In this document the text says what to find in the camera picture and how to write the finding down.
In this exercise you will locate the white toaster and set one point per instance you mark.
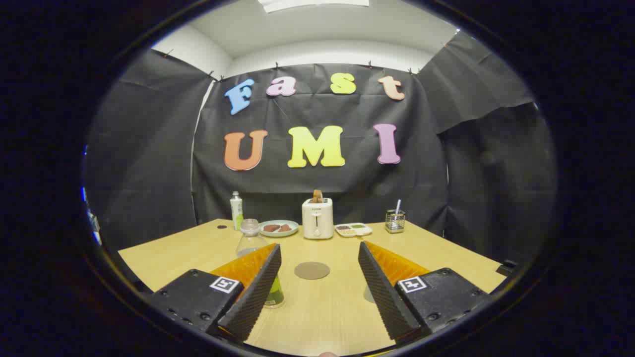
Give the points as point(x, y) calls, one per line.
point(317, 220)

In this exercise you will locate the toast slice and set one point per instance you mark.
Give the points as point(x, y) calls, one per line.
point(317, 195)

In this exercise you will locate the round brown coaster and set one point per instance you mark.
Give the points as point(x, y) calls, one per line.
point(312, 270)

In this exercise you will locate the black block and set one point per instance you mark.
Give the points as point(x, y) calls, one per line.
point(507, 268)

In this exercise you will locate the white divided dish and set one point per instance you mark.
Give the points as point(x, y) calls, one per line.
point(353, 230)

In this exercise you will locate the brown cake piece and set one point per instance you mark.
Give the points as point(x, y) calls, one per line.
point(285, 228)
point(271, 228)

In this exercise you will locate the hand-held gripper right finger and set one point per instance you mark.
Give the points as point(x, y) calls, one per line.
point(382, 292)

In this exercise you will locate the clear juice bottle green label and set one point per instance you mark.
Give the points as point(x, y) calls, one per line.
point(249, 234)

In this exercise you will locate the white cup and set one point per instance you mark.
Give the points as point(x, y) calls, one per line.
point(368, 296)

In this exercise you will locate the pale green plate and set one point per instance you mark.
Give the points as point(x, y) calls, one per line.
point(278, 233)

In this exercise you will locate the small white green bottle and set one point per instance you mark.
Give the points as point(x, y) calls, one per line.
point(236, 210)

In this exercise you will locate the wooden table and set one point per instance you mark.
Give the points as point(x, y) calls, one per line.
point(322, 317)

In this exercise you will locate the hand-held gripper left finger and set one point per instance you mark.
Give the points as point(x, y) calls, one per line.
point(255, 292)

